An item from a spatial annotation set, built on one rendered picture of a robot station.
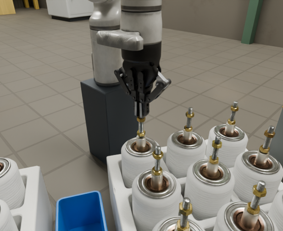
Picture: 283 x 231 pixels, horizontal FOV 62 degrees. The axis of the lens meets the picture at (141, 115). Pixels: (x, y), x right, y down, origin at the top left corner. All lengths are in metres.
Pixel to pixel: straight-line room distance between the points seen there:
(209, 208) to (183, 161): 0.12
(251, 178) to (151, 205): 0.22
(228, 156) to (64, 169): 0.57
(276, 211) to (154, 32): 0.38
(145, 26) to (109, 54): 0.33
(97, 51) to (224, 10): 2.48
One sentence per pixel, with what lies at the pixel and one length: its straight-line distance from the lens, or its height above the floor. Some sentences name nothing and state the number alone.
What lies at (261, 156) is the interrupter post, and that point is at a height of 0.27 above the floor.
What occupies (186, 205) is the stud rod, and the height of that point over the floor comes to 0.34.
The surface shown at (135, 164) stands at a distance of 0.53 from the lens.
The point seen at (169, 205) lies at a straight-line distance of 0.45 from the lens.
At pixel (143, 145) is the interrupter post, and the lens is 0.54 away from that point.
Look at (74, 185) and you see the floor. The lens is 0.84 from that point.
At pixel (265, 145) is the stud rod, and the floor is 0.30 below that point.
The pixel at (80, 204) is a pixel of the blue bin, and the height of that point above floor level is 0.09.
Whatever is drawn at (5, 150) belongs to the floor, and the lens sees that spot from 1.10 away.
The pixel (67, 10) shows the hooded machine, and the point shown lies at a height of 0.17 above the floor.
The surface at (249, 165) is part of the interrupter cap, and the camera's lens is 0.55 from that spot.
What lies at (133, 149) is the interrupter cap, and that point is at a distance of 0.55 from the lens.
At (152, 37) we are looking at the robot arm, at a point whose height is 0.51.
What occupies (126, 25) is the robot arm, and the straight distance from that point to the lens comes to 0.42.
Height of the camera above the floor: 0.59
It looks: 30 degrees down
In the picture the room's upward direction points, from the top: straight up
